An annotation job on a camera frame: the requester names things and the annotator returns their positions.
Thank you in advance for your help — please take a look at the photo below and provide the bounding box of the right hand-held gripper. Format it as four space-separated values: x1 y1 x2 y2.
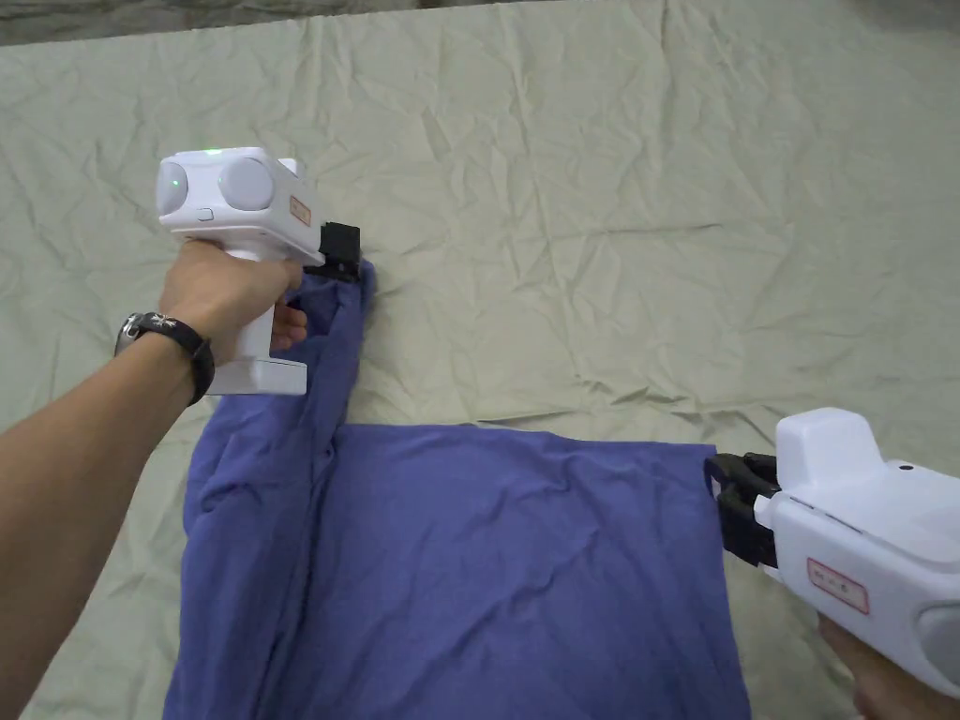
704 408 960 681

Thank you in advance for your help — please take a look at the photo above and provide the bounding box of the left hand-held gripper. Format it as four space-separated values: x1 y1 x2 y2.
156 147 362 397

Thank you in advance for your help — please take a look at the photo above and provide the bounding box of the dark blue shirt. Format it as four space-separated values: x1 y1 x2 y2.
160 258 753 720

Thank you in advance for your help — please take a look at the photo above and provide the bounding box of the person's left forearm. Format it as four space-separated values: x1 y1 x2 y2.
0 309 217 700

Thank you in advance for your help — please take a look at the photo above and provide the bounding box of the person's left hand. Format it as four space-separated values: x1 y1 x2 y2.
157 238 309 363

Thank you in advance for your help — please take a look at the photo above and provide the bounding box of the person's right hand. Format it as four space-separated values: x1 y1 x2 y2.
817 613 960 720

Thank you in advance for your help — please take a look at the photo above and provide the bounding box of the bed with pale green sheet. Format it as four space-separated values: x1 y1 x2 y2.
0 0 960 720

